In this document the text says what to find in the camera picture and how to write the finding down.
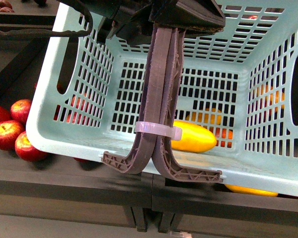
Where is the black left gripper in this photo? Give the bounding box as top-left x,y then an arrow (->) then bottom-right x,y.
62,0 -> 225,46

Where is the light blue plastic basket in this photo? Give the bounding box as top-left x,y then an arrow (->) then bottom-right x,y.
26,0 -> 298,196

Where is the yellow mango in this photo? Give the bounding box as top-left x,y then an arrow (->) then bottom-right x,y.
225,184 -> 279,197
171,120 -> 217,153

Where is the yellow mango on shelf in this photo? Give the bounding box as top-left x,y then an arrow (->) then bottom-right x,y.
225,184 -> 279,197

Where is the white cable tie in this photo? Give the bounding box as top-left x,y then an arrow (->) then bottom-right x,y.
135,121 -> 182,141

